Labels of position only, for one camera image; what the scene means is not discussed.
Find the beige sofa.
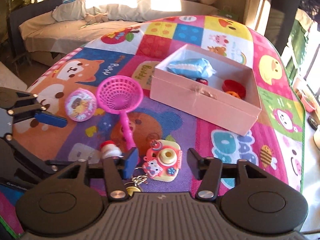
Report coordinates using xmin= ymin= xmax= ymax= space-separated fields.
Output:
xmin=18 ymin=0 xmax=219 ymax=66

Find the pink toy strainer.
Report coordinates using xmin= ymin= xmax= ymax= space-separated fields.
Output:
xmin=96 ymin=75 xmax=143 ymax=150

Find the pink round toy ball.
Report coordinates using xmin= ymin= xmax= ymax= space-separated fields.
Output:
xmin=65 ymin=88 xmax=97 ymax=122

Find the orange ball toy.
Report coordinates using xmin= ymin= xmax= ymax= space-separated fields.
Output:
xmin=226 ymin=91 xmax=241 ymax=99

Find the black red doll figure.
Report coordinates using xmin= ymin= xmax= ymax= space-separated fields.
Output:
xmin=196 ymin=78 xmax=209 ymax=85

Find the pink cardboard box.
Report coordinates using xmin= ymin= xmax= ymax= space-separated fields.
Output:
xmin=150 ymin=44 xmax=261 ymax=135

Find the gold keychain bell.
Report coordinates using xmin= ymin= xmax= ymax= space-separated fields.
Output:
xmin=124 ymin=174 xmax=148 ymax=197

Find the blue tissue pack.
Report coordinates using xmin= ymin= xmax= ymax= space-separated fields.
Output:
xmin=167 ymin=58 xmax=216 ymax=80

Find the pink toy camera keychain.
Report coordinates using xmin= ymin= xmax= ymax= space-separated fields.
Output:
xmin=142 ymin=139 xmax=182 ymax=182

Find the small yogurt drink bottle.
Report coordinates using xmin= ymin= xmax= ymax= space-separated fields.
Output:
xmin=100 ymin=140 xmax=122 ymax=159

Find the colourful cartoon play mat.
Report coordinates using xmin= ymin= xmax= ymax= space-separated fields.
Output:
xmin=0 ymin=15 xmax=306 ymax=238

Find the red round lid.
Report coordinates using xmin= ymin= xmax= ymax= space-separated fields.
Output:
xmin=222 ymin=80 xmax=246 ymax=99

